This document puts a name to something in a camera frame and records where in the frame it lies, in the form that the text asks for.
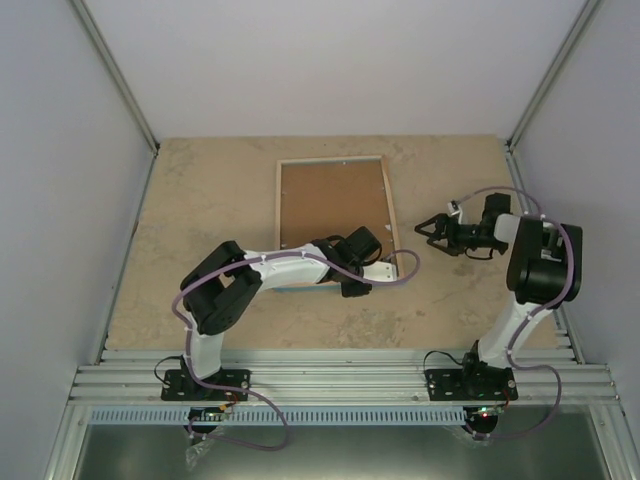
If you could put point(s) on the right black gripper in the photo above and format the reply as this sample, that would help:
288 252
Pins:
443 221

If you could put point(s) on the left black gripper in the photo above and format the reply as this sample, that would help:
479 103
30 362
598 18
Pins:
348 291

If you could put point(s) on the brown cardboard backing board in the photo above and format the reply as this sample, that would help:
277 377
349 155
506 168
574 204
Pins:
330 200

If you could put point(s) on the wooden teal picture frame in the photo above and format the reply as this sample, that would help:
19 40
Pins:
392 210

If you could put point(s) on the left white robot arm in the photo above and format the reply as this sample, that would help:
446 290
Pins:
219 290

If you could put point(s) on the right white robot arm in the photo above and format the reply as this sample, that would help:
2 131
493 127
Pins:
544 271

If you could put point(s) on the right circuit board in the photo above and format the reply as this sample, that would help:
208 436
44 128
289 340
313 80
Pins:
486 411

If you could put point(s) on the circuit board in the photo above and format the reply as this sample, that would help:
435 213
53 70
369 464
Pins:
486 411
210 414

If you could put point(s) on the left circuit board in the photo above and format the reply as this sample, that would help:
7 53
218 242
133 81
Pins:
210 414

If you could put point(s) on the clear plastic bag scrap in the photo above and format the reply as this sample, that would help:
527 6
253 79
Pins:
196 451

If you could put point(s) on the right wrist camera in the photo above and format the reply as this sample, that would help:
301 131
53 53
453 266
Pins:
456 212

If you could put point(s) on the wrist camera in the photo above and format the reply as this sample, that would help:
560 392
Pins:
381 272
456 212

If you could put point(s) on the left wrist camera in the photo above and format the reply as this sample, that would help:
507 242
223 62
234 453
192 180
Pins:
381 272

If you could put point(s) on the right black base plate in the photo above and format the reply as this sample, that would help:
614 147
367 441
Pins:
457 384

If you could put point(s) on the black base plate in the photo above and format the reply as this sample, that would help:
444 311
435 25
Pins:
457 384
230 382

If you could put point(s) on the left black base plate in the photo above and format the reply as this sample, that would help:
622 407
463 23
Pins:
230 382

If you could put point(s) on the aluminium rail beam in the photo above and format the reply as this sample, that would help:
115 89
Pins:
341 377

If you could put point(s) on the right aluminium corner post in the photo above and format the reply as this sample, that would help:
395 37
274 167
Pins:
580 25

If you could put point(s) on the aluminium corner post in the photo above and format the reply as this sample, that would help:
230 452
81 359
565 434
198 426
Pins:
580 25
96 38

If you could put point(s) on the grey slotted cable duct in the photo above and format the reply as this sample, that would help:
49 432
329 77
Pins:
293 416

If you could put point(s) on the left aluminium corner post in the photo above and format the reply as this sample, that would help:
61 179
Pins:
96 38

